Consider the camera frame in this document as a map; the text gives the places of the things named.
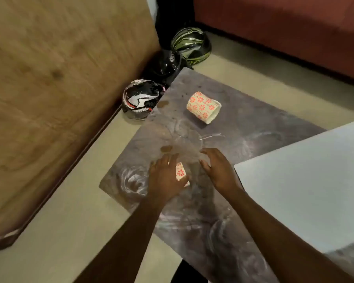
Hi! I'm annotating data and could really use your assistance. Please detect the person's left hand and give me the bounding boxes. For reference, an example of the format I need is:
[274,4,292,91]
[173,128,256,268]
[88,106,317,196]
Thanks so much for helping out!
[147,153,191,204]

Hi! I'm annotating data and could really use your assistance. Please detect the person's right hand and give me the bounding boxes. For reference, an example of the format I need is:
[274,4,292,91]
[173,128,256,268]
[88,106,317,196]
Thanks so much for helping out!
[199,148,244,198]

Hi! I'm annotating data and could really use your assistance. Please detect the cream red-flowered mug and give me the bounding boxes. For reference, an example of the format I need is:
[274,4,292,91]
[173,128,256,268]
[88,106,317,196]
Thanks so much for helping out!
[175,162,191,187]
[186,91,222,125]

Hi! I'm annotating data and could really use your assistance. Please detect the white gold-flowered placemat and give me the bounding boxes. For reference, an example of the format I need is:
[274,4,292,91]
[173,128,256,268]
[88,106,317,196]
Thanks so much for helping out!
[234,120,354,254]

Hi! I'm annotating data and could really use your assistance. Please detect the person's left forearm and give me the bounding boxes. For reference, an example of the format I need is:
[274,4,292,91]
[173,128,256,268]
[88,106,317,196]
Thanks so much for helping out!
[74,197,166,283]

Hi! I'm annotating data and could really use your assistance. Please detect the person's right forearm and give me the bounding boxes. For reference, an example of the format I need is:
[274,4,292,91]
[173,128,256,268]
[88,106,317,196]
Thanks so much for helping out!
[224,185,354,283]

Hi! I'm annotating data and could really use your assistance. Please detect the person's black trousers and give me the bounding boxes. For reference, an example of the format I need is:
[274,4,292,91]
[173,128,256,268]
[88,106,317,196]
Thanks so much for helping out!
[171,258,209,283]

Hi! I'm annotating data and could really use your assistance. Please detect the black white red helmet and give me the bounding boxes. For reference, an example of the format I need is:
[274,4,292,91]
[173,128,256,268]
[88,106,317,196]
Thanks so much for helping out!
[122,79,167,121]

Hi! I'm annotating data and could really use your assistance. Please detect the glossy black helmet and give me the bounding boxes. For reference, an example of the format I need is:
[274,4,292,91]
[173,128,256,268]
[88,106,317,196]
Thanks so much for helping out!
[143,49,193,86]

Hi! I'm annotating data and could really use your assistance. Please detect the green black helmet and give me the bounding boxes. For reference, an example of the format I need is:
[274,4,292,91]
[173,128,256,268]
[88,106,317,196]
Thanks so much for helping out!
[170,27,212,66]

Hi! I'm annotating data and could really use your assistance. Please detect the brown wooden panel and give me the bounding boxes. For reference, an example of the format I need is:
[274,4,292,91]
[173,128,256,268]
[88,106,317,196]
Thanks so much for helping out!
[0,0,161,254]

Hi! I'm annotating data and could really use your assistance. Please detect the red sofa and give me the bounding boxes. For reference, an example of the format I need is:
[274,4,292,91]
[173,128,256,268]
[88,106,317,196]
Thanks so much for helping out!
[193,0,354,83]

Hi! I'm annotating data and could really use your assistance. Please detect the black backpack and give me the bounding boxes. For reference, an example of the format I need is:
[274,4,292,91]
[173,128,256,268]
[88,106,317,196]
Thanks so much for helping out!
[155,0,195,51]

